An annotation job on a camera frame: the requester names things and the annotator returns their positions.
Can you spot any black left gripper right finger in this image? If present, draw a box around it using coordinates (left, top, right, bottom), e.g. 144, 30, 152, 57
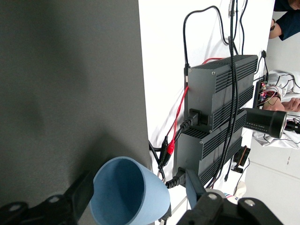
177, 168, 285, 225

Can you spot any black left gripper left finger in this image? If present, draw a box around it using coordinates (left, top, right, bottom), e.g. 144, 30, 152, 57
0, 172, 95, 225

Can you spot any light blue cup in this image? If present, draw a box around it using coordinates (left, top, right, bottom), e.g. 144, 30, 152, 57
90, 156, 171, 225

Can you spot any dark grey finned power supply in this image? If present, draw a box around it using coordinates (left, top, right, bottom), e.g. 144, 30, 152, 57
187, 54, 259, 134
173, 109, 247, 188

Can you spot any red alligator clip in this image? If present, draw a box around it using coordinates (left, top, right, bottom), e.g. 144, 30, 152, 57
166, 138, 175, 156

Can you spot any black alligator clip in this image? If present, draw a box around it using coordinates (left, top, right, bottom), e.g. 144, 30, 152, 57
158, 135, 169, 171

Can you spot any person in white coat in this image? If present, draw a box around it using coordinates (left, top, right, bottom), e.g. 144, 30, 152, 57
252, 69, 300, 150

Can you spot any black cylindrical lamp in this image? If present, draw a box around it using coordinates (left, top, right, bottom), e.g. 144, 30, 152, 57
240, 107, 288, 139

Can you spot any dark grey table mat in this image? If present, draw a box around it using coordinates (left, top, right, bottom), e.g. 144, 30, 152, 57
0, 0, 152, 225

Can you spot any person in dark blue shirt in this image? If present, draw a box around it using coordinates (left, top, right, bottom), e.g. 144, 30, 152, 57
269, 0, 300, 41

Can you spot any black power plug with cord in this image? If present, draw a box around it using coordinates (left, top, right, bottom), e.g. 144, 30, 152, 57
173, 108, 203, 141
165, 166, 188, 188

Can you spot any thick black cable bundle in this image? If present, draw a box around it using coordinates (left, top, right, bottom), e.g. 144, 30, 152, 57
148, 139, 165, 174

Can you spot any black braided cable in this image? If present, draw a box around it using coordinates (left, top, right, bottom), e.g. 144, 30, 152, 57
210, 0, 240, 189

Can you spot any red wire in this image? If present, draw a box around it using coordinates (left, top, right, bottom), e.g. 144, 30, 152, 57
164, 57, 225, 141

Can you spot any black circuit board with wires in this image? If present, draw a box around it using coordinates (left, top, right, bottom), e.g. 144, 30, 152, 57
254, 74, 270, 108

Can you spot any black plug with thin cable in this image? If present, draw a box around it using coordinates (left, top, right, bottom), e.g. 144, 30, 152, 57
256, 49, 270, 82

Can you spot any black power cable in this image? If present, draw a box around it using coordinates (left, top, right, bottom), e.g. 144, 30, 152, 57
183, 6, 229, 71

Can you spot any thin black hanging cable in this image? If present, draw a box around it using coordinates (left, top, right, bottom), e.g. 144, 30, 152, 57
239, 0, 249, 56

